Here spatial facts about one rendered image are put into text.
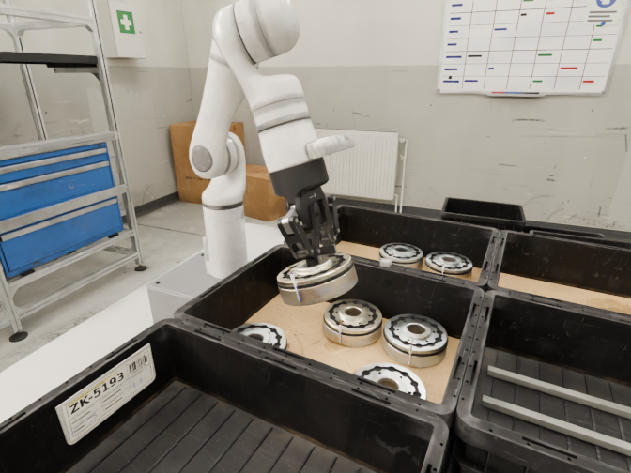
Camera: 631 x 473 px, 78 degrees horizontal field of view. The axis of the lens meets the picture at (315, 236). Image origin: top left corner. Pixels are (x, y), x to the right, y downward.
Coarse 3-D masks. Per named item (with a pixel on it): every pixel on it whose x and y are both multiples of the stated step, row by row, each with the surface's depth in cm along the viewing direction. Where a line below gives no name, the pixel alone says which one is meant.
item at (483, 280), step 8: (352, 208) 103; (360, 208) 102; (368, 208) 102; (400, 216) 97; (408, 216) 96; (416, 216) 96; (448, 224) 92; (456, 224) 91; (464, 224) 91; (472, 224) 91; (304, 232) 87; (496, 232) 86; (496, 240) 82; (488, 248) 78; (352, 256) 75; (360, 256) 75; (488, 256) 75; (392, 264) 72; (488, 264) 72; (416, 272) 69; (424, 272) 69; (432, 272) 69; (488, 272) 69; (456, 280) 66; (464, 280) 66; (480, 280) 66
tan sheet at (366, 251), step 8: (336, 248) 103; (344, 248) 103; (352, 248) 103; (360, 248) 103; (368, 248) 103; (376, 248) 103; (368, 256) 98; (376, 256) 98; (472, 272) 90; (480, 272) 90; (472, 280) 87
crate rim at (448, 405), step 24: (360, 264) 72; (216, 288) 64; (456, 288) 65; (480, 288) 64; (240, 336) 52; (312, 360) 48; (456, 360) 48; (360, 384) 44; (456, 384) 44; (432, 408) 41
